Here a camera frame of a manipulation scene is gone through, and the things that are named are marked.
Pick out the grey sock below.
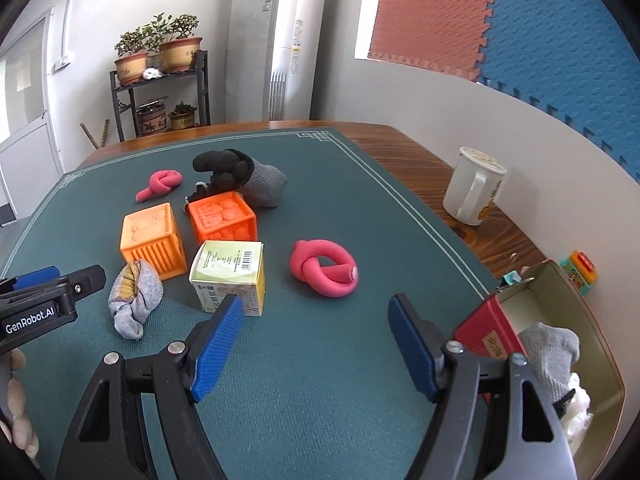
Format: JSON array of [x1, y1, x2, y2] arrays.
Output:
[[518, 322, 580, 403], [107, 260, 164, 340]]

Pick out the light orange toy cube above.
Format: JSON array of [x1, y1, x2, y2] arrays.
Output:
[[119, 203, 188, 281]]

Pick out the small pink foam knot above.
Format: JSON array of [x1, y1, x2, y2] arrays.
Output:
[[136, 169, 182, 203]]

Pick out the dark orange toy cube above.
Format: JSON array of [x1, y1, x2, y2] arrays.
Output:
[[186, 192, 258, 244]]

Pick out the black and grey glove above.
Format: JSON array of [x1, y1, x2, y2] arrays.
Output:
[[192, 148, 288, 208]]

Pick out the large pink foam knot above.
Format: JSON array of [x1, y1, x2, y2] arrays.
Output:
[[288, 240, 359, 298]]

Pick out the person's left hand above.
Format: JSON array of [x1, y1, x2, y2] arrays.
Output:
[[1, 376, 39, 460]]

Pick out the white fluffy cloth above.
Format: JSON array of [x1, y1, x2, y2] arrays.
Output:
[[560, 372, 593, 455]]

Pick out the grey sock in box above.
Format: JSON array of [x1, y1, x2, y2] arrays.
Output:
[[518, 322, 580, 403]]

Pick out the white door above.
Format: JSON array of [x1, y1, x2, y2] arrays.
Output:
[[1, 14, 63, 226]]

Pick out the red tin box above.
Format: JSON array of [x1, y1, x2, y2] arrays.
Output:
[[454, 260, 625, 479]]

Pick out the wooden sticks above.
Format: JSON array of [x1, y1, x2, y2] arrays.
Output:
[[79, 118, 111, 151]]

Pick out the teal orange toy bus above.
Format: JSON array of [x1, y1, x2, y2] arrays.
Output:
[[559, 250, 598, 296]]

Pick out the dark brown lower pot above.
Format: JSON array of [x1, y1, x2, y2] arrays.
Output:
[[136, 99, 167, 136]]

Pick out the small yellow lower pot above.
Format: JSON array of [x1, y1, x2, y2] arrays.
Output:
[[169, 102, 198, 130]]

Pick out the small white shelf ornament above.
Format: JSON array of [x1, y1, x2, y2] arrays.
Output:
[[142, 67, 163, 80]]

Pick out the left potted plant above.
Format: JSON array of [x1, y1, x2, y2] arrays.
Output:
[[115, 25, 150, 86]]

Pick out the potted plant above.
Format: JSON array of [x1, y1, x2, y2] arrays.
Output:
[[150, 13, 202, 74], [115, 25, 150, 86]]

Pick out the green table mat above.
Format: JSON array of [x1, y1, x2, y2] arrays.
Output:
[[1, 130, 497, 479]]

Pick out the white lidded mug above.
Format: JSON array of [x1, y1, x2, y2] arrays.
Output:
[[442, 146, 508, 226]]

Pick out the black plant shelf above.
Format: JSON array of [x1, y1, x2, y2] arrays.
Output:
[[108, 50, 212, 142]]

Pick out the right potted plant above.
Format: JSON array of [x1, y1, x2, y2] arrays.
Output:
[[150, 13, 202, 74]]

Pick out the white standing air conditioner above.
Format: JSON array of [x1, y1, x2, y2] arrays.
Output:
[[226, 0, 326, 122]]

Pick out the blue foam wall mat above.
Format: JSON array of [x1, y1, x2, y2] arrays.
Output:
[[478, 0, 639, 179]]

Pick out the red foam wall mat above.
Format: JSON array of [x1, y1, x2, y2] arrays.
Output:
[[368, 0, 494, 81]]

